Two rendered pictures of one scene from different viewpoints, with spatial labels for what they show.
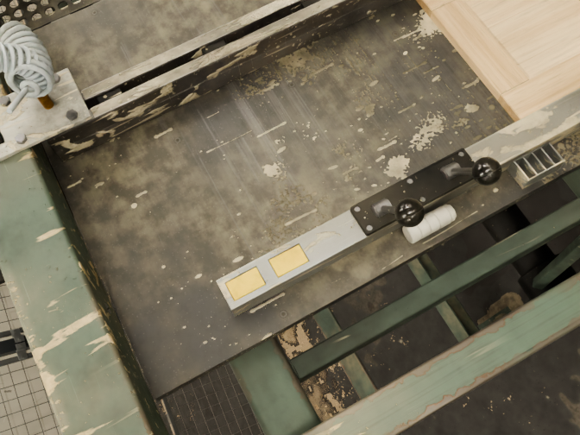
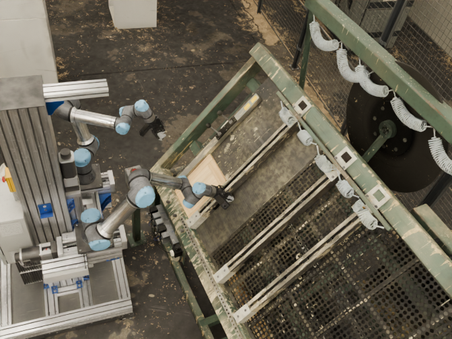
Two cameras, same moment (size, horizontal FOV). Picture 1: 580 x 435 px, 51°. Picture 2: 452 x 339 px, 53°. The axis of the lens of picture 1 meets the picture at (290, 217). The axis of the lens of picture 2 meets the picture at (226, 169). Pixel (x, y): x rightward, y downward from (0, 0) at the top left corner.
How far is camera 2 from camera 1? 274 cm
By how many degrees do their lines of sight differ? 56
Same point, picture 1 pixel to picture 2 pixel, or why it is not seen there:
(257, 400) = (256, 84)
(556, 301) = (205, 114)
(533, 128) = (206, 149)
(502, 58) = (212, 169)
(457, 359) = (219, 98)
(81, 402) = (270, 63)
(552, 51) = (203, 173)
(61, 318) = (277, 75)
